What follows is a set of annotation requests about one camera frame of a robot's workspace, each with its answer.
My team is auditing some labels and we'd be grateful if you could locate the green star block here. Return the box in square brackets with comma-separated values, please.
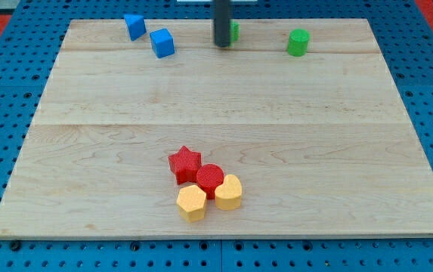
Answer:
[230, 20, 240, 43]

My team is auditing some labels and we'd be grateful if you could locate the red star block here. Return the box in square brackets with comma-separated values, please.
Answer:
[168, 146, 202, 185]

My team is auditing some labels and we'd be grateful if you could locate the red cylinder block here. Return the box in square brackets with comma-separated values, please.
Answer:
[196, 164, 224, 199]

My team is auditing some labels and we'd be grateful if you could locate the yellow heart block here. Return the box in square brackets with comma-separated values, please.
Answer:
[215, 175, 243, 211]

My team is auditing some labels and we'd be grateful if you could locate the yellow hexagon block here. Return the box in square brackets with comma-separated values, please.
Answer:
[176, 185, 207, 223]

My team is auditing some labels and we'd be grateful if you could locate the wooden board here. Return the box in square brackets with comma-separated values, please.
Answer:
[0, 19, 433, 240]

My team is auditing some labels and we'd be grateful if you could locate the blue cube block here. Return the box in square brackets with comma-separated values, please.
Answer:
[150, 28, 175, 58]

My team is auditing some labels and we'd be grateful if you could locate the green cylinder block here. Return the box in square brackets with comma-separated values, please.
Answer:
[286, 29, 310, 57]

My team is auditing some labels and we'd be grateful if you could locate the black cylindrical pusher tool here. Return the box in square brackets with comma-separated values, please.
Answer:
[213, 0, 231, 48]

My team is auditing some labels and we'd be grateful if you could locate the blue triangle block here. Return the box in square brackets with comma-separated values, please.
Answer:
[123, 14, 147, 42]

